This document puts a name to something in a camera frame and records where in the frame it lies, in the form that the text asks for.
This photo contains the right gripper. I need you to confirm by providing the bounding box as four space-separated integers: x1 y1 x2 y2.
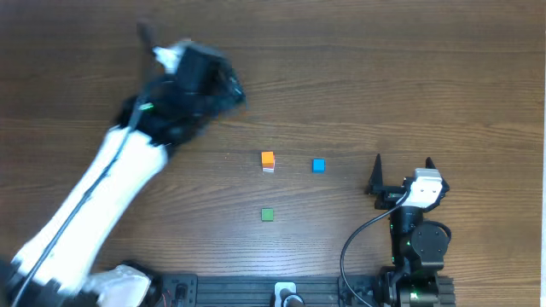
365 153 451 212

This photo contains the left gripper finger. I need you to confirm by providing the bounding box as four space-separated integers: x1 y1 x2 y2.
136 20 160 50

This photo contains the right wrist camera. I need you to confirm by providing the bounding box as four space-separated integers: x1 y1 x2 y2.
402 167 444 210

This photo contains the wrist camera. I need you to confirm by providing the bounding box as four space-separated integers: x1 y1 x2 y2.
152 42 189 74
402 167 444 210

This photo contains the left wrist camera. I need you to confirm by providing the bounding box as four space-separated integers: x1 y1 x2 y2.
152 42 189 74

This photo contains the black cable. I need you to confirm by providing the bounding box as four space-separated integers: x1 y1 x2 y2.
339 191 413 307

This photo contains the mounting rail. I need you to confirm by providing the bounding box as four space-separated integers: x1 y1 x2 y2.
148 272 457 307

